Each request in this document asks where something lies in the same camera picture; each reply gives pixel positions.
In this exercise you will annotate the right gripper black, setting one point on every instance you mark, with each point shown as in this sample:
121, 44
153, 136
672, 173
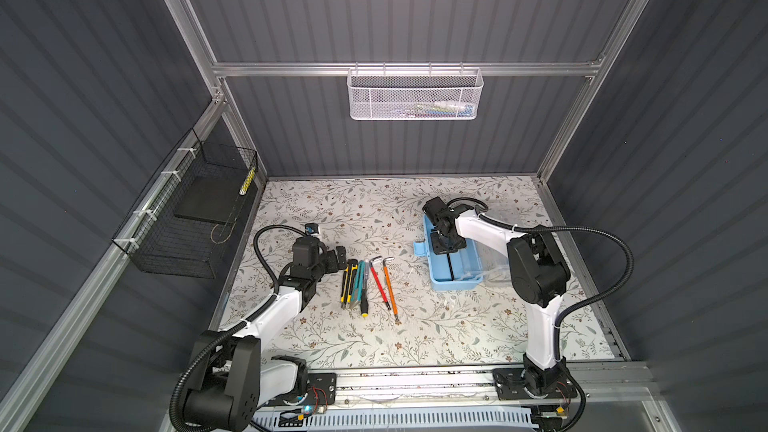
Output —
438, 250

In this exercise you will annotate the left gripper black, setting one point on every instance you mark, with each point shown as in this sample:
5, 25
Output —
331, 265

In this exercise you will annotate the light blue plastic tool box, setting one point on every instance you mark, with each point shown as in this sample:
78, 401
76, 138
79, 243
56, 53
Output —
474, 265

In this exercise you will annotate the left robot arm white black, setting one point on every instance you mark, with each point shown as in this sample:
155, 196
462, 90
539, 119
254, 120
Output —
226, 380

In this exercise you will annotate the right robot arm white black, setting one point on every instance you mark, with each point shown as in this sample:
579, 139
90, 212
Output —
538, 273

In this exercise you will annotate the teal utility knife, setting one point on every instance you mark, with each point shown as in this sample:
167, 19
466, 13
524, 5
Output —
356, 294

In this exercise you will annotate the yellow black utility knife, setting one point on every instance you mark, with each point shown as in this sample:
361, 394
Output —
349, 281

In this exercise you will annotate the black yellow tip screwdriver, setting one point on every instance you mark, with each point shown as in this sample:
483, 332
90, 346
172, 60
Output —
364, 307

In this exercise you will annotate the floral table mat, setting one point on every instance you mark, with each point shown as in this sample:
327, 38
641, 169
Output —
383, 217

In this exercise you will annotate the yellow marker in black basket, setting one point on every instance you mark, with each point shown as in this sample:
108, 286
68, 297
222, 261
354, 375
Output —
243, 190

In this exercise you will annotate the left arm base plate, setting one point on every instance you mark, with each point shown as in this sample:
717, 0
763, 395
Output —
320, 389

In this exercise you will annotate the white wire mesh basket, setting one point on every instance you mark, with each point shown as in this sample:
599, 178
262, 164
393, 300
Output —
420, 94

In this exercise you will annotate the black wire mesh basket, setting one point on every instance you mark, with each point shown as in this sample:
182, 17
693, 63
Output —
195, 217

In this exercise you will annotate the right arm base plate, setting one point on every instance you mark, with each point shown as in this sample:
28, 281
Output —
519, 383

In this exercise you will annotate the white slotted cable duct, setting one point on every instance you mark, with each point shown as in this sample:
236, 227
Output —
403, 419

